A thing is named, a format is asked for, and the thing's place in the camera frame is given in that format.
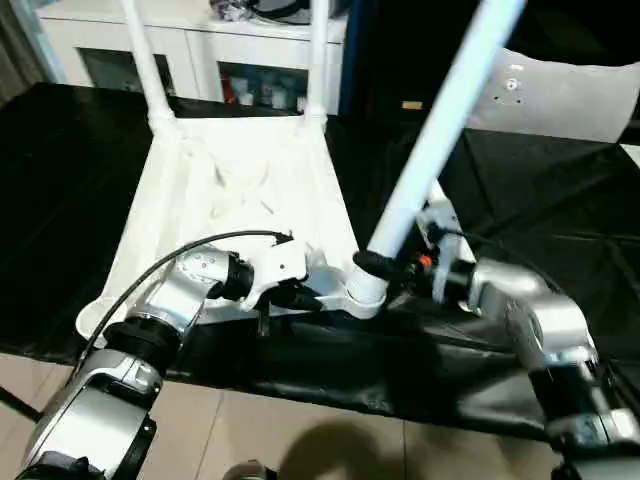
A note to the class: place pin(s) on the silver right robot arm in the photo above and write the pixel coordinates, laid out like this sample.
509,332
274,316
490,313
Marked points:
550,320

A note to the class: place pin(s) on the small tan tag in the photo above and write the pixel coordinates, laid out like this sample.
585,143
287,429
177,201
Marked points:
412,105

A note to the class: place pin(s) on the white flat panel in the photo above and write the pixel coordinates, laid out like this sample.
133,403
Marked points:
632,152

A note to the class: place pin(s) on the black metal frame bar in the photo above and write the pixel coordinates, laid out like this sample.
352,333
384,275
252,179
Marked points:
20,402

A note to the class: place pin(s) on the black mat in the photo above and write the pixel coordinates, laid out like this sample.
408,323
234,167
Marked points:
550,200

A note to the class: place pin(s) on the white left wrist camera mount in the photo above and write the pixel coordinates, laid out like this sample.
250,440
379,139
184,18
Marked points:
280,262

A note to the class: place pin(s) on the white plastic table top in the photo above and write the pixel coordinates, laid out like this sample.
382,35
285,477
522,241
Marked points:
240,165

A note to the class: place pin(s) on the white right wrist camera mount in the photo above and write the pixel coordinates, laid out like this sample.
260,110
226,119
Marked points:
442,220

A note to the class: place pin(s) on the brown curtain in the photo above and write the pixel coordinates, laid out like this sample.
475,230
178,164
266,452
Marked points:
17,45

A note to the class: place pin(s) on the white plastic table leg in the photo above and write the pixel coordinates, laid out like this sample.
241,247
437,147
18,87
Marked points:
440,192
440,115
317,50
145,60

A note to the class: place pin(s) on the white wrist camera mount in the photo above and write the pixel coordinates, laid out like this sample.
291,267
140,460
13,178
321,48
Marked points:
442,220
280,262

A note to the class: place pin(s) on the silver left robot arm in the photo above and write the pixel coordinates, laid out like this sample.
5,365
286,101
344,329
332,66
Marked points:
170,300

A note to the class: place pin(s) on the small white jar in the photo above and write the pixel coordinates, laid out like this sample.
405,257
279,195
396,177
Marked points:
245,98

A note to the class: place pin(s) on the grey bag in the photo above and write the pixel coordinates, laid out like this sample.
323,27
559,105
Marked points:
280,7

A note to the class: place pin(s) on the grey cushion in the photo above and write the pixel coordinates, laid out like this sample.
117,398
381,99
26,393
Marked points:
565,95

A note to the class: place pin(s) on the white cabinet with glass doors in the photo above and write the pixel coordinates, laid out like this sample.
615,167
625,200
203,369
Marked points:
100,30

